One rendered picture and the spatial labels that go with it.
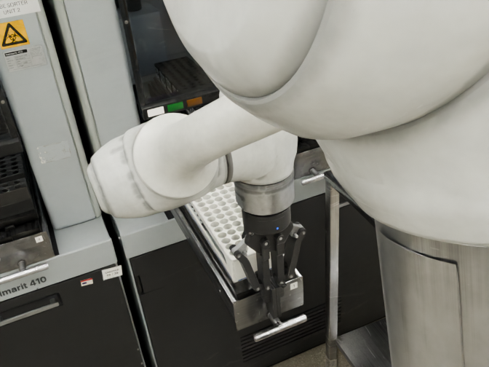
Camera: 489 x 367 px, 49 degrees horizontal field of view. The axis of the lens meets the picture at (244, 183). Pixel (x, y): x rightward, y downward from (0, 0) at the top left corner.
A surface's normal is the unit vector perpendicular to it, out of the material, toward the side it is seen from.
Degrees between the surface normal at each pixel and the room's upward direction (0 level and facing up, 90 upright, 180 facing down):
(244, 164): 100
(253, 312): 90
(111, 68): 90
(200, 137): 76
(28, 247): 90
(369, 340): 0
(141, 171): 63
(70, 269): 90
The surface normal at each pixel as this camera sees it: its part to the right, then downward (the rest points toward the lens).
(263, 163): 0.41, 0.61
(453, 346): -0.65, 0.40
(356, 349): -0.08, -0.83
